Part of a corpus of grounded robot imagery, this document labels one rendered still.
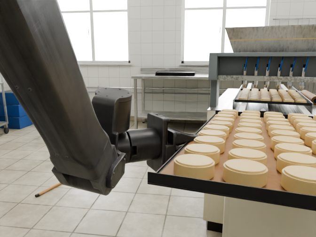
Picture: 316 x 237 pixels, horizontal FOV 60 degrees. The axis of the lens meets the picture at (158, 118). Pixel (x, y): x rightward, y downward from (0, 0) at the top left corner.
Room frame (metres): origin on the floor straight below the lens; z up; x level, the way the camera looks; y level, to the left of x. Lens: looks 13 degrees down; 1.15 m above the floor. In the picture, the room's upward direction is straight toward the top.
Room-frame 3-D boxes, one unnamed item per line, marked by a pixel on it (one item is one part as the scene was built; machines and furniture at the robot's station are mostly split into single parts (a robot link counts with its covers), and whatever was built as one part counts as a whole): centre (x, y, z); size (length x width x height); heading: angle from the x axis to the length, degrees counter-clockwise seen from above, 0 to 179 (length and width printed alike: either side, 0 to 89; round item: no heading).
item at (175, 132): (0.50, -0.04, 0.99); 0.09 x 0.07 x 0.07; 116
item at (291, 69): (1.53, -0.74, 1.07); 0.06 x 0.03 x 0.18; 160
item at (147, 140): (0.46, 0.02, 1.00); 0.07 x 0.07 x 0.10; 26
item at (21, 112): (4.68, 2.40, 0.30); 0.60 x 0.40 x 0.20; 172
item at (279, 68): (1.56, -0.68, 1.07); 0.06 x 0.03 x 0.18; 160
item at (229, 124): (0.59, -0.14, 1.00); 0.05 x 0.05 x 0.02
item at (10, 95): (4.68, 2.40, 0.50); 0.60 x 0.40 x 0.20; 174
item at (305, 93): (2.00, -1.12, 0.87); 0.40 x 0.06 x 0.06; 163
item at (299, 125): (0.58, -0.33, 1.00); 0.05 x 0.05 x 0.02
